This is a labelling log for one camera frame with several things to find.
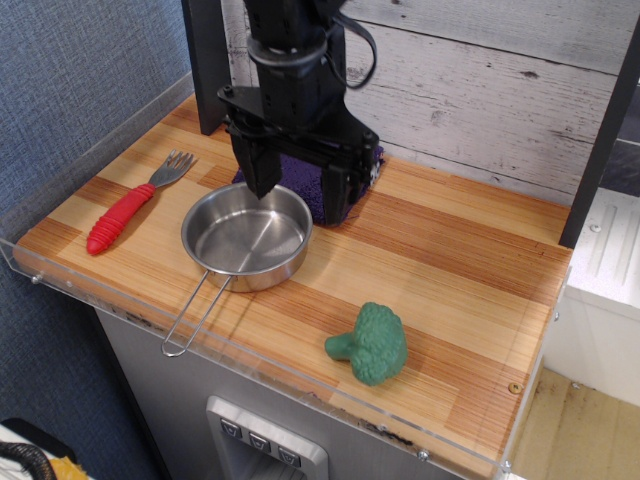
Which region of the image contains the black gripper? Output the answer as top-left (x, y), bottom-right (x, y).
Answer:
top-left (218, 42), bottom-right (379, 225)

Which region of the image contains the dark left frame post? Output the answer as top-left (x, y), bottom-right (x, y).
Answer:
top-left (181, 0), bottom-right (231, 135)

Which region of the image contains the yellow object at corner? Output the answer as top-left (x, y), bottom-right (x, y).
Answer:
top-left (49, 457), bottom-right (92, 480)

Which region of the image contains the white ribbed appliance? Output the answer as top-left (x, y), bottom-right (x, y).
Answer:
top-left (543, 188), bottom-right (639, 405)

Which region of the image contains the grey cabinet with dispenser panel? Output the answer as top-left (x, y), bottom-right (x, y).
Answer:
top-left (98, 312), bottom-right (455, 479)

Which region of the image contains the purple folded towel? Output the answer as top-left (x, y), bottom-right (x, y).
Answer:
top-left (231, 146), bottom-right (384, 225)

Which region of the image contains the red handled fork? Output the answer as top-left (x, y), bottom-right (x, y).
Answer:
top-left (86, 150), bottom-right (195, 255)

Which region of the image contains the black sleeved cable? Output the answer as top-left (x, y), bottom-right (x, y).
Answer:
top-left (0, 440), bottom-right (56, 480)

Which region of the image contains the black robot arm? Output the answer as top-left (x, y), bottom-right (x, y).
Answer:
top-left (218, 1), bottom-right (379, 225)

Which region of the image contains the dark frame post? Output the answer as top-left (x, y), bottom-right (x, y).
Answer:
top-left (181, 0), bottom-right (231, 135)
top-left (559, 21), bottom-right (639, 249)

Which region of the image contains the small steel saucepan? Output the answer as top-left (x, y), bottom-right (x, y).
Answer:
top-left (161, 182), bottom-right (313, 358)

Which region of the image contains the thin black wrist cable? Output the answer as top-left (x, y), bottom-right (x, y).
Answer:
top-left (332, 12), bottom-right (377, 91)

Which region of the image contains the green toy broccoli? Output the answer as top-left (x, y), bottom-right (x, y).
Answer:
top-left (324, 302), bottom-right (408, 386)

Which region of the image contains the dark right frame post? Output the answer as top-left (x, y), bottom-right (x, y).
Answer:
top-left (559, 21), bottom-right (639, 249)

